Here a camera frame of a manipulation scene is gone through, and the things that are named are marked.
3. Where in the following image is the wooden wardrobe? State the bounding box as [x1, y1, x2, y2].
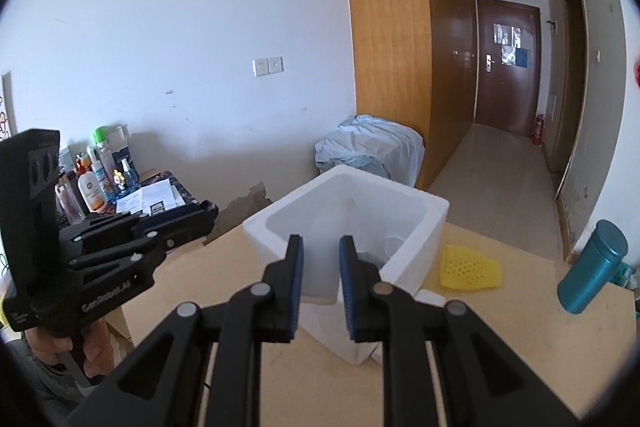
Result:
[337, 0, 476, 190]

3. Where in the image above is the white paper sheet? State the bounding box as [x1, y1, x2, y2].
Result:
[116, 183, 188, 214]

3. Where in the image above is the white carton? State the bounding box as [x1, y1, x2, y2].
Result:
[107, 124, 132, 172]

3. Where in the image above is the wall poster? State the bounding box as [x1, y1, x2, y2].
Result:
[0, 71, 18, 142]

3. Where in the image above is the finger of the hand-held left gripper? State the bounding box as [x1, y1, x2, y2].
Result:
[59, 202, 203, 244]
[67, 203, 220, 275]

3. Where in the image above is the teal metal canister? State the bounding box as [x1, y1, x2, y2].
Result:
[557, 219, 629, 315]

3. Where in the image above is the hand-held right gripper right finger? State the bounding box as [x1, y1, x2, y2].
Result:
[339, 234, 581, 427]

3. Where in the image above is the white lotion bottle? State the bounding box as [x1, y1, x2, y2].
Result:
[77, 171, 108, 214]

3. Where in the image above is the green capped spray can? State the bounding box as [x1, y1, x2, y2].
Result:
[92, 126, 118, 195]

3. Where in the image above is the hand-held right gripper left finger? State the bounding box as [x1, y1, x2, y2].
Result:
[65, 234, 306, 427]

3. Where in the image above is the yellow mesh sponge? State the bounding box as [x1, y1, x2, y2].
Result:
[440, 244, 503, 292]

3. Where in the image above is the person's left forearm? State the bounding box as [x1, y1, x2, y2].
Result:
[5, 342, 93, 413]

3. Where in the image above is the blue spray bottle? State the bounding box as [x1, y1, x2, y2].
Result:
[120, 158, 138, 192]

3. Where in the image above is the white foam box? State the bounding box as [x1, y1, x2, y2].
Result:
[242, 164, 450, 365]

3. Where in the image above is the dark brown entrance door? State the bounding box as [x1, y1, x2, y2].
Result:
[474, 0, 542, 138]

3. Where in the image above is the wooden side door frame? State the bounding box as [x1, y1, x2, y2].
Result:
[547, 0, 588, 202]

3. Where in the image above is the person's left hand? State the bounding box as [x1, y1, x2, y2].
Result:
[24, 321, 114, 380]

